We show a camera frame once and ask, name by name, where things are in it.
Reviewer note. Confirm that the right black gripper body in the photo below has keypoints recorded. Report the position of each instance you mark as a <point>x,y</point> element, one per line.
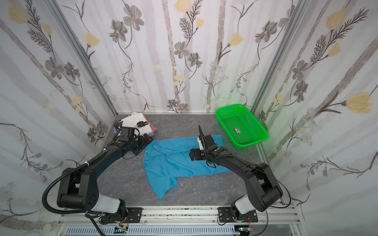
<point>205,141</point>

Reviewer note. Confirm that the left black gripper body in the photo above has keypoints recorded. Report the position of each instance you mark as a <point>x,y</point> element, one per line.
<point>141,141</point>

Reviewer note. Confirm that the blue t shirt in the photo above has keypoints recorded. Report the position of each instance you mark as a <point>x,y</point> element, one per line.
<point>167,160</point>

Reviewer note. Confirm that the black mounting plate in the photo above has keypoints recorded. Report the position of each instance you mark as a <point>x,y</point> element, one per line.
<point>133,214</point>
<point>227,214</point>

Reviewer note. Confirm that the white slotted cable duct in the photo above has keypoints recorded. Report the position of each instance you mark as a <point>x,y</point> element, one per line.
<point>186,230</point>

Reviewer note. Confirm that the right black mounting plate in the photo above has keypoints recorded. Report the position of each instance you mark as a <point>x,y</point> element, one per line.
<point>227,214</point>

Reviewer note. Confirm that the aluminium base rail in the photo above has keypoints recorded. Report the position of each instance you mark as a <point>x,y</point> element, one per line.
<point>272,222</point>

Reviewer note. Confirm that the red folded shirt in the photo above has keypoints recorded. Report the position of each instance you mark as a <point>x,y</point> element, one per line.
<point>154,129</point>

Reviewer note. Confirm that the green plastic basket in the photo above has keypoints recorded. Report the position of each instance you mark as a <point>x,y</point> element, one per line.
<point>239,116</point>

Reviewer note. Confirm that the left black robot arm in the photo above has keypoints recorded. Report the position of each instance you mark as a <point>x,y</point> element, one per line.
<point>79,189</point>

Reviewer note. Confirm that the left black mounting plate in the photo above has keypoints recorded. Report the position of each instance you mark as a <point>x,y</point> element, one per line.
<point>133,214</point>

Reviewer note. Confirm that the white black folded shirt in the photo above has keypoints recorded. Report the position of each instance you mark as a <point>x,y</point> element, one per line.
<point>138,121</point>

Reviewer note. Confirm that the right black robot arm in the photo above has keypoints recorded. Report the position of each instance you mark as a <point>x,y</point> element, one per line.
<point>262,188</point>

